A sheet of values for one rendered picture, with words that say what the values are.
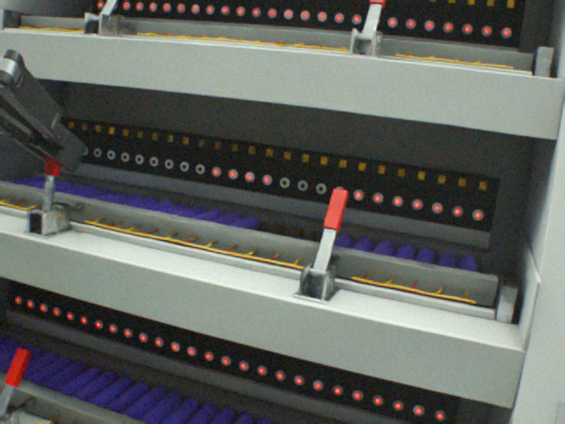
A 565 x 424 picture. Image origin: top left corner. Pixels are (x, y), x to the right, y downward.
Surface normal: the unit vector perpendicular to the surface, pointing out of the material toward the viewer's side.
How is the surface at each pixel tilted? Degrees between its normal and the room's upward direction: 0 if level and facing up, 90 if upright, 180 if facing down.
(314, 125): 90
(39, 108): 91
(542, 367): 90
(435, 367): 110
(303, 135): 90
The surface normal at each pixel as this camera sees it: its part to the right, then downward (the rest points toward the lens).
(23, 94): 0.97, 0.22
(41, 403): -0.33, 0.15
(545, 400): -0.28, -0.19
